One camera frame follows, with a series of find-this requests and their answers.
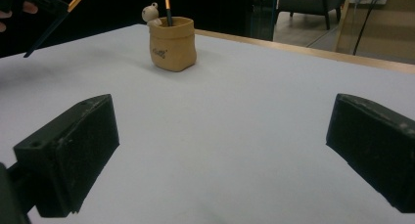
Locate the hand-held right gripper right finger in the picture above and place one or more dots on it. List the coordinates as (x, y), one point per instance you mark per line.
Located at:
(375, 149)

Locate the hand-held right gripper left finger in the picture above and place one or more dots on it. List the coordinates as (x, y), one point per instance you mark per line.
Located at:
(71, 152)

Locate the dark chopstick with orange tip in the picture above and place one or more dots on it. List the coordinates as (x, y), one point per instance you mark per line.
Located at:
(168, 15)
(49, 30)

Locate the tan holder with bear figure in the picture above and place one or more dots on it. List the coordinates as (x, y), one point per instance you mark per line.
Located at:
(173, 48)

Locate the wooden table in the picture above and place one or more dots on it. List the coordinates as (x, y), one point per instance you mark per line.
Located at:
(326, 54)

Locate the white mat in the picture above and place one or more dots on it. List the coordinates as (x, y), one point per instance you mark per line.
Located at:
(228, 126)

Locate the grey armchair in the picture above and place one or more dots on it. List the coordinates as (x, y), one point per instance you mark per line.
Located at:
(306, 2)

